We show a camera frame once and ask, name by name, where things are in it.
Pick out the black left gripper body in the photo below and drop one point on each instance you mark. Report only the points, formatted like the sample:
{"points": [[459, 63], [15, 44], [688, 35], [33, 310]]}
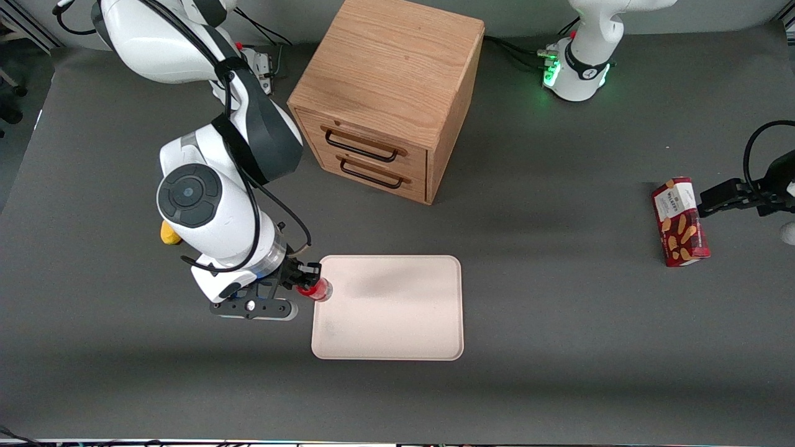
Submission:
{"points": [[759, 197]]}

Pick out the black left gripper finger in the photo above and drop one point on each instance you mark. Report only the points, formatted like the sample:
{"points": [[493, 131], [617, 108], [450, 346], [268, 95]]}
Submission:
{"points": [[723, 207], [723, 192]]}

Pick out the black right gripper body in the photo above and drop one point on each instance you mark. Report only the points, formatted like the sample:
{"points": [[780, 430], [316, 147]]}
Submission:
{"points": [[291, 271]]}

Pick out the red coke bottle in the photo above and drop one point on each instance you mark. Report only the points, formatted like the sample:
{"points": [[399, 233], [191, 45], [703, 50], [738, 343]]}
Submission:
{"points": [[320, 290]]}

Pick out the aluminium frame bar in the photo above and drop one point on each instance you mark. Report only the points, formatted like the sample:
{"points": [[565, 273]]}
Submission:
{"points": [[31, 31]]}

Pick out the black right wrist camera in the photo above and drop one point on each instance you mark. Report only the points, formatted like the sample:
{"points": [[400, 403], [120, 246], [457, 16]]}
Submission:
{"points": [[248, 308]]}

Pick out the black office chair base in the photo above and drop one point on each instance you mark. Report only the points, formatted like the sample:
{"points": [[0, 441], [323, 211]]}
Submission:
{"points": [[18, 91]]}

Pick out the red shortbread cookie box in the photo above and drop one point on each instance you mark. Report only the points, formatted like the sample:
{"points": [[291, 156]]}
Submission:
{"points": [[680, 230]]}

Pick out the wooden two-drawer cabinet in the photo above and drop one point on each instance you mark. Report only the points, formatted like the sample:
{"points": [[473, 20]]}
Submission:
{"points": [[385, 68]]}

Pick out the yellow lemon toy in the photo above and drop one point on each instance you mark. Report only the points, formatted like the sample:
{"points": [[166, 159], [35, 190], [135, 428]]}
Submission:
{"points": [[168, 234]]}

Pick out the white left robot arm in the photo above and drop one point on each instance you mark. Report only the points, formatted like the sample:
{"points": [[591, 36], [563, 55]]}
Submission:
{"points": [[584, 68]]}

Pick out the beige plastic tray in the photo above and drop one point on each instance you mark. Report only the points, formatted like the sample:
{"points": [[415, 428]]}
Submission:
{"points": [[397, 310]]}

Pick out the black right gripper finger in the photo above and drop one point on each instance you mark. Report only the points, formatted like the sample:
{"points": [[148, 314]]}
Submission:
{"points": [[300, 284], [312, 270]]}

